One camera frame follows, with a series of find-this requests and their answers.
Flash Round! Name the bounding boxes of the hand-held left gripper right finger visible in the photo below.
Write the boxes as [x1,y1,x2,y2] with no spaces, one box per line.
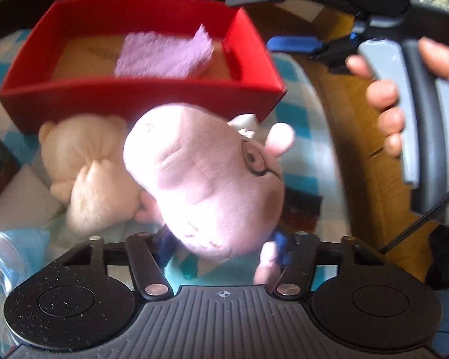
[271,232,386,300]

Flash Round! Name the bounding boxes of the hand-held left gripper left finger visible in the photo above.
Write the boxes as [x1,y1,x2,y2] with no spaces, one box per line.
[62,232,176,300]

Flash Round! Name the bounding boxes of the pink pig plush toy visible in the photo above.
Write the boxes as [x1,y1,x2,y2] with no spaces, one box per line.
[123,103,296,285]

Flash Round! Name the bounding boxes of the red cardboard box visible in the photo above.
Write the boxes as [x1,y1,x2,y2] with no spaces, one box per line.
[0,0,287,135]

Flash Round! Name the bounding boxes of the person's right hand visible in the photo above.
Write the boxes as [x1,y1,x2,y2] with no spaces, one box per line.
[346,37,449,159]

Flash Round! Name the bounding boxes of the blue white checkered cloth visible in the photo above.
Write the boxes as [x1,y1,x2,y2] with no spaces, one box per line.
[0,30,347,345]

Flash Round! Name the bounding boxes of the beige teddy bear plush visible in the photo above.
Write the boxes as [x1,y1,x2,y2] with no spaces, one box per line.
[38,114,146,234]

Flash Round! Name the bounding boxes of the purple fluffy towel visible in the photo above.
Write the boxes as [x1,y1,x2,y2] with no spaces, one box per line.
[114,24,214,79]

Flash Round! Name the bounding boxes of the black cable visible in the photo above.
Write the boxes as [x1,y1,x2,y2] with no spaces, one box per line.
[380,191,449,253]

